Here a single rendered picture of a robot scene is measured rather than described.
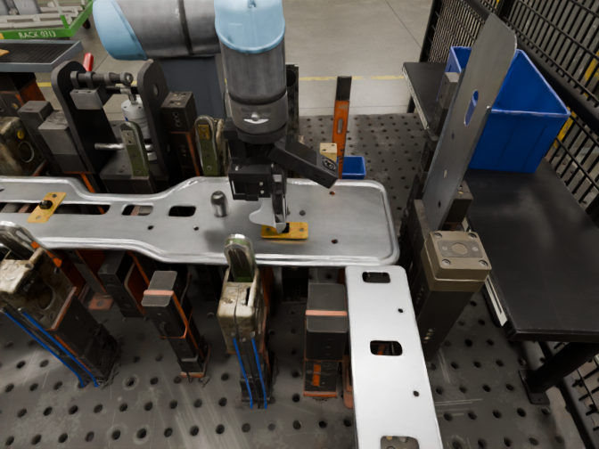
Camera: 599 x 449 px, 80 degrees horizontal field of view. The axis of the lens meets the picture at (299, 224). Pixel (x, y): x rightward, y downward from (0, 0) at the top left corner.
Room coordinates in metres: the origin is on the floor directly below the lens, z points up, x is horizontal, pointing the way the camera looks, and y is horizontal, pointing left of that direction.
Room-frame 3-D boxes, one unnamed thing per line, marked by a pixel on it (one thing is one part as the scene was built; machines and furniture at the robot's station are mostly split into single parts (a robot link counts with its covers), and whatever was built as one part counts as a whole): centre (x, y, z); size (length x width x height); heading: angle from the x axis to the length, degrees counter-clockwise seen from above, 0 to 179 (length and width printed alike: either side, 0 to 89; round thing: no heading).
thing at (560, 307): (0.68, -0.42, 1.02); 0.90 x 0.22 x 0.03; 178
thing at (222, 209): (0.50, 0.15, 1.02); 0.03 x 0.03 x 0.07
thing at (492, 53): (0.47, -0.24, 1.17); 0.12 x 0.01 x 0.34; 178
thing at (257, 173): (0.44, 0.06, 1.16); 0.09 x 0.08 x 0.12; 88
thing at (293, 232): (0.44, 0.03, 1.01); 0.08 x 0.04 x 0.01; 88
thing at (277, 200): (0.42, 0.03, 1.10); 0.05 x 0.02 x 0.09; 178
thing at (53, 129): (0.71, 0.52, 0.89); 0.13 x 0.11 x 0.38; 178
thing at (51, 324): (0.33, 0.44, 0.87); 0.12 x 0.09 x 0.35; 178
